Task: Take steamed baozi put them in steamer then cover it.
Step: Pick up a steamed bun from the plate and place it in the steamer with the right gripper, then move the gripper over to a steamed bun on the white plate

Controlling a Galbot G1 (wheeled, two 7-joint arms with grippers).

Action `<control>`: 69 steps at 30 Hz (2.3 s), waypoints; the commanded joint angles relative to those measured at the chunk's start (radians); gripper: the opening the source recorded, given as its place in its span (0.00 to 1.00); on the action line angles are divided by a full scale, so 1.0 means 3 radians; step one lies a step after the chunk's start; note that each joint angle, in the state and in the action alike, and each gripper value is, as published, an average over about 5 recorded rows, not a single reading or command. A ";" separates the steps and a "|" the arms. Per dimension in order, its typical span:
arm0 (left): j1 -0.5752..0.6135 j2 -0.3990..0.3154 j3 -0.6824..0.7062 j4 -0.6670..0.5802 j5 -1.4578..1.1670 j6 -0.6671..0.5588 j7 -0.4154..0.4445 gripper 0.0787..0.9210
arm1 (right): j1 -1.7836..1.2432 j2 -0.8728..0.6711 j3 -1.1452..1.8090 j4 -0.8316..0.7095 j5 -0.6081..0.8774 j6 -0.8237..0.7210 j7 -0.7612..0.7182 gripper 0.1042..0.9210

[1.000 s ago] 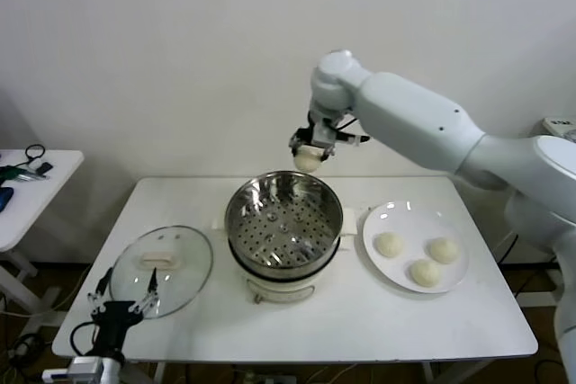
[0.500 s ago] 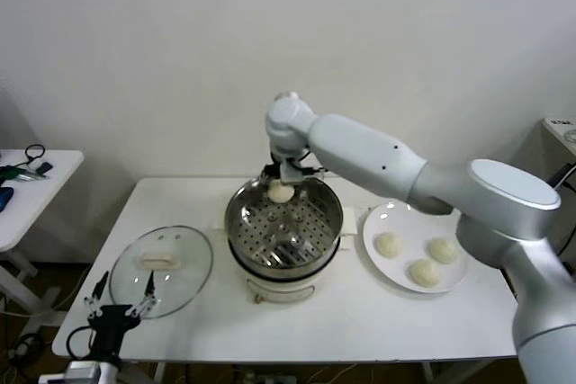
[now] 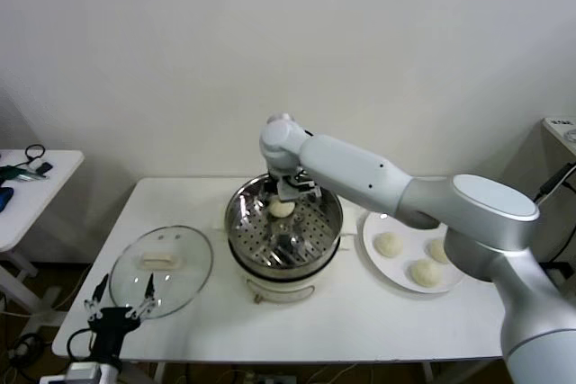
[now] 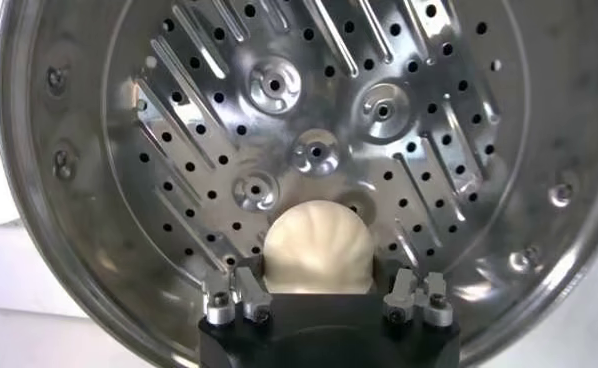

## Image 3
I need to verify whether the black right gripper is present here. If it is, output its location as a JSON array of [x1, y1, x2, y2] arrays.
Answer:
[[265, 168, 299, 203]]

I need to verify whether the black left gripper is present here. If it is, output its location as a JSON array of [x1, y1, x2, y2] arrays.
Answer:
[[85, 271, 158, 361]]

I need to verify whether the white steamed baozi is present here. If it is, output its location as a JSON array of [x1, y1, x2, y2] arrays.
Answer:
[[268, 201, 296, 219], [373, 231, 404, 258], [425, 238, 451, 264], [409, 258, 445, 289]]

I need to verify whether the glass lid with white handle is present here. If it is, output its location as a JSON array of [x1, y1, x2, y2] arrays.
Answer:
[[109, 225, 213, 321]]

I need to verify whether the perforated steel steamer basket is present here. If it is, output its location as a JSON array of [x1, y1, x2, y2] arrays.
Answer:
[[223, 171, 343, 280]]

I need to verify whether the white side table with tools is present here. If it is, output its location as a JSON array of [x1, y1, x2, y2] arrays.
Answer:
[[0, 149, 86, 327]]

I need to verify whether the white round plate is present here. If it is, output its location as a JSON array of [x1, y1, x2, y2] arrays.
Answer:
[[362, 209, 467, 294]]

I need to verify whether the green hand tool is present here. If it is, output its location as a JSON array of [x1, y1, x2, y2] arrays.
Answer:
[[0, 165, 50, 184]]

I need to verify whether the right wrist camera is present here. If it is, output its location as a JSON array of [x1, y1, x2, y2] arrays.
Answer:
[[292, 171, 323, 200]]

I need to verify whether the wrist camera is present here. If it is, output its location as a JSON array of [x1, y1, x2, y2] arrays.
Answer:
[[44, 361, 104, 384], [292, 171, 323, 200]]

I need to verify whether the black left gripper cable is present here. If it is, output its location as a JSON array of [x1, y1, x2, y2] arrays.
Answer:
[[67, 328, 98, 358]]

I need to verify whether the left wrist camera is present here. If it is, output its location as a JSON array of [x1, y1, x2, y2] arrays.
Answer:
[[44, 361, 104, 384]]

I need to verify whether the black cable loop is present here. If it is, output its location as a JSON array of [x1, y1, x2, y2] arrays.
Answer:
[[24, 144, 47, 169]]

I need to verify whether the black cable with adapter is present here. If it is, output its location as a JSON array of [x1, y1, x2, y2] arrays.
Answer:
[[534, 163, 576, 203]]

